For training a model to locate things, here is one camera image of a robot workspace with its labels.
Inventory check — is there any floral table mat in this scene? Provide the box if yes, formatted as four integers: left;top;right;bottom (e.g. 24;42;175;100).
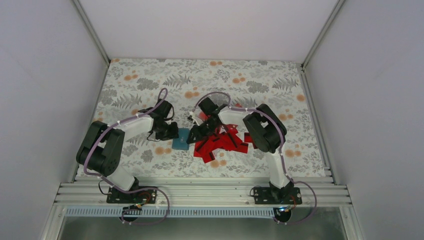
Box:
94;58;325;178

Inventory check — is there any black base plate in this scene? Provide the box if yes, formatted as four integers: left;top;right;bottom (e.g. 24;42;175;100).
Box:
106;188;157;205
249;186;303;205

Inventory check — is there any grey slotted cable duct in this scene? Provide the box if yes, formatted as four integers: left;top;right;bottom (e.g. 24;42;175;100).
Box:
64;206;275;219

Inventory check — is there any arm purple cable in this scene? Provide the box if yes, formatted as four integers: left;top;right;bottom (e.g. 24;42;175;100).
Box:
192;91;318;226
82;87;170;227

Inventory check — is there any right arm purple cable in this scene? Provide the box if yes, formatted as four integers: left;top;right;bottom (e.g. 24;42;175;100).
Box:
192;91;318;226

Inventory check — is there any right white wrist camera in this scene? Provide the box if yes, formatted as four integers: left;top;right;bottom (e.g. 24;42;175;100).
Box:
187;111;203;126

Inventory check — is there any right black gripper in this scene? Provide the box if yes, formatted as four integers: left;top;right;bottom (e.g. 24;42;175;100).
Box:
186;118;219;145

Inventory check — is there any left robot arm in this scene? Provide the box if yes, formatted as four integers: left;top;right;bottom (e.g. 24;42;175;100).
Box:
76;98;179;203

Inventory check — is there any red card front bottom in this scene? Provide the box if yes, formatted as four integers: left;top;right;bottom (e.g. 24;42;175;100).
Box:
198;149;216;164

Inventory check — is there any red card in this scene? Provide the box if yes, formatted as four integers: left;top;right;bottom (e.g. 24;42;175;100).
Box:
198;149;216;164
244;132;257;149

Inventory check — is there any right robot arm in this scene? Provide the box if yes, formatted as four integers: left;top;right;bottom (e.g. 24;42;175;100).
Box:
187;97;294;204

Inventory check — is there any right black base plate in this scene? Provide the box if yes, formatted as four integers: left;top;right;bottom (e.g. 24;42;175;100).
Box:
249;186;303;205

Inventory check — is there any red card far right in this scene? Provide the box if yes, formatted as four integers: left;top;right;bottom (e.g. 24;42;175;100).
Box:
244;132;257;149

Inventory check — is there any aluminium rail frame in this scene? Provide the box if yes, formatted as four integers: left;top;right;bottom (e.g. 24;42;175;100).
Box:
54;177;352;207

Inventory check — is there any pile of red cards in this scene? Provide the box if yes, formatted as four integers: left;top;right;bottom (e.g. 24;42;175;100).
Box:
193;124;249;158

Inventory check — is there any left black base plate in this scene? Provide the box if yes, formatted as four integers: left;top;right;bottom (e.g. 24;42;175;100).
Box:
106;188;157;205

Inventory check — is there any teal card holder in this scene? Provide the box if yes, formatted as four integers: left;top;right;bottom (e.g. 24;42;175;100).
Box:
171;128;190;151

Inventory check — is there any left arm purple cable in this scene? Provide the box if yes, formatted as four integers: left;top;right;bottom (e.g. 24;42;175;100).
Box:
82;87;170;227

